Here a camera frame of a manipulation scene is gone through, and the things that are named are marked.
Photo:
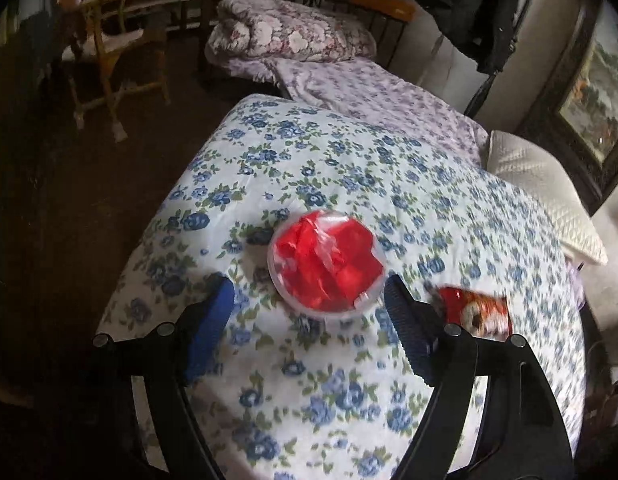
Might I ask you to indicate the blue floral blanket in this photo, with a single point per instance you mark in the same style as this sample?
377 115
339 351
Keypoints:
339 170

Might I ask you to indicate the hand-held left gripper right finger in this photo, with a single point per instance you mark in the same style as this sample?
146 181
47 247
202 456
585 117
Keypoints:
409 330

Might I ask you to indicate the clear plastic bowl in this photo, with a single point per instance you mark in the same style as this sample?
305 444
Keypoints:
281 290

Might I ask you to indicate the white quilted pillow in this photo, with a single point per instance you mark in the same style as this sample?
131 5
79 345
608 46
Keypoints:
539 190

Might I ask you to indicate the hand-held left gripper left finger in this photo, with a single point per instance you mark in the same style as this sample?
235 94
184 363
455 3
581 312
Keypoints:
209 330

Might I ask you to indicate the light wooden armchair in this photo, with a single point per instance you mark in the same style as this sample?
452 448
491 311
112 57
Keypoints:
109 45

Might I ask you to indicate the red snack packet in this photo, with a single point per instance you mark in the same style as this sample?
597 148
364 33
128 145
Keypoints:
481 312

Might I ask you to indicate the folded pink floral quilt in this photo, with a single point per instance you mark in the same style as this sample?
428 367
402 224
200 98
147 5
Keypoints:
289 30

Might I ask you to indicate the black jacket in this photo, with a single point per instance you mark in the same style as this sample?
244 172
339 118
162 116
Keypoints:
464 5

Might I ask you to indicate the red plastic bag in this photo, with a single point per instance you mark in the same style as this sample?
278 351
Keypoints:
334 270

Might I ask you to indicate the orange flat cushion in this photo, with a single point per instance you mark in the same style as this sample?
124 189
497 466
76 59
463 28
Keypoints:
384 2

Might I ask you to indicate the purple floral bedsheet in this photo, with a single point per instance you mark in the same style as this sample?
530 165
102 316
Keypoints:
379 95

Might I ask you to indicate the carved wooden painted screen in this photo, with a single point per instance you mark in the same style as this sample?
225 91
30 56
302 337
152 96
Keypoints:
589 100

